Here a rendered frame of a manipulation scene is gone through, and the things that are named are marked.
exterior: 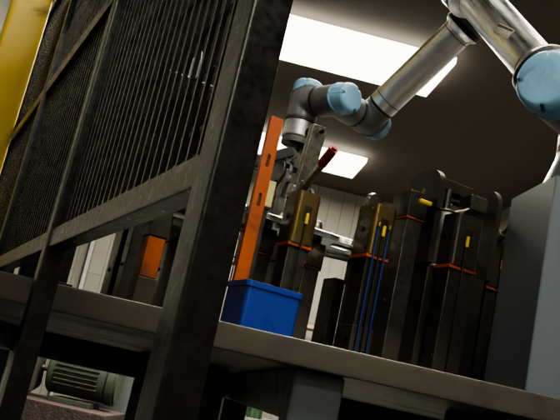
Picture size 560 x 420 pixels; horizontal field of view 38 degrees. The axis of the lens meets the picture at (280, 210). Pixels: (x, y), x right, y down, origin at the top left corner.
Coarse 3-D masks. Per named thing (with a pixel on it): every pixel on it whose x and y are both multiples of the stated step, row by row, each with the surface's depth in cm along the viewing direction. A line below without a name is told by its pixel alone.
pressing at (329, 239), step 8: (184, 208) 197; (272, 216) 184; (272, 224) 193; (280, 224) 192; (320, 232) 189; (328, 232) 190; (328, 240) 197; (336, 240) 190; (344, 240) 191; (328, 248) 207; (336, 248) 204; (328, 256) 213; (336, 256) 213; (344, 256) 212
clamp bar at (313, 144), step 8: (312, 128) 183; (320, 128) 183; (312, 136) 183; (320, 136) 184; (304, 144) 185; (312, 144) 183; (320, 144) 184; (304, 152) 183; (312, 152) 184; (320, 152) 184; (304, 160) 183; (312, 160) 184; (304, 168) 183; (312, 168) 184; (296, 176) 184; (304, 176) 183; (296, 184) 182
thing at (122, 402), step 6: (126, 378) 732; (132, 378) 732; (126, 384) 731; (126, 390) 730; (120, 396) 729; (126, 396) 730; (120, 402) 728; (126, 402) 729; (108, 408) 730; (114, 408) 728; (120, 408) 728; (126, 408) 728
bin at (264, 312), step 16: (240, 288) 141; (256, 288) 139; (272, 288) 140; (224, 304) 145; (240, 304) 139; (256, 304) 138; (272, 304) 140; (288, 304) 141; (224, 320) 143; (240, 320) 137; (256, 320) 138; (272, 320) 139; (288, 320) 141; (288, 336) 140
